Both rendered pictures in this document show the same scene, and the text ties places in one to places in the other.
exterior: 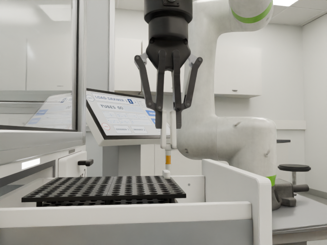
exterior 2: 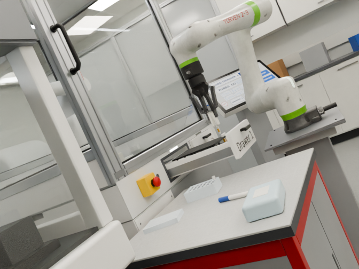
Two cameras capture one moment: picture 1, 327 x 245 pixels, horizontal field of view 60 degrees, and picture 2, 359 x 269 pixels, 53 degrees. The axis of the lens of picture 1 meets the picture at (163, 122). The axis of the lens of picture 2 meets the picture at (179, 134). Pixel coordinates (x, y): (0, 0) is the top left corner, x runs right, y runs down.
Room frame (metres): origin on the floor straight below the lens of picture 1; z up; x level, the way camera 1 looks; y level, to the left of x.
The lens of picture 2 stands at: (-0.88, -0.78, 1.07)
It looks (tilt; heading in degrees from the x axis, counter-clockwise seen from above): 3 degrees down; 35
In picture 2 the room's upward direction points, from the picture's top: 24 degrees counter-clockwise
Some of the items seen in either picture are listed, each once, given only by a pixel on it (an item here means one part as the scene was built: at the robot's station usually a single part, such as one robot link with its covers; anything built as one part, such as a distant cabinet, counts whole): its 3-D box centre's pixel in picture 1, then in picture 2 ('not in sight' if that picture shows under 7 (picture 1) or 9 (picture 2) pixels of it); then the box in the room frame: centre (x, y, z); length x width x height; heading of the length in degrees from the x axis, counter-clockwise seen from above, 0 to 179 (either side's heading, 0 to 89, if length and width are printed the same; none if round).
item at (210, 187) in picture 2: not in sight; (203, 189); (0.21, -0.02, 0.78); 0.12 x 0.08 x 0.04; 102
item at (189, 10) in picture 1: (168, 7); (192, 71); (0.52, -0.01, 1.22); 0.12 x 0.09 x 0.06; 6
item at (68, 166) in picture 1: (75, 174); (204, 143); (0.78, 0.24, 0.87); 0.29 x 0.02 x 0.11; 6
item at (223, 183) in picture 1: (227, 197); (242, 137); (0.50, -0.11, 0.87); 0.29 x 0.02 x 0.11; 6
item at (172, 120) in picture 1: (172, 129); (215, 118); (0.53, -0.02, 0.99); 0.03 x 0.01 x 0.07; 6
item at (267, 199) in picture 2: not in sight; (264, 199); (-0.06, -0.37, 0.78); 0.15 x 0.10 x 0.04; 13
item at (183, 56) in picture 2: not in sight; (184, 49); (0.53, -0.02, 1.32); 0.13 x 0.11 x 0.14; 69
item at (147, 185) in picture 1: (111, 203); (202, 153); (0.48, 0.09, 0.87); 0.22 x 0.18 x 0.06; 96
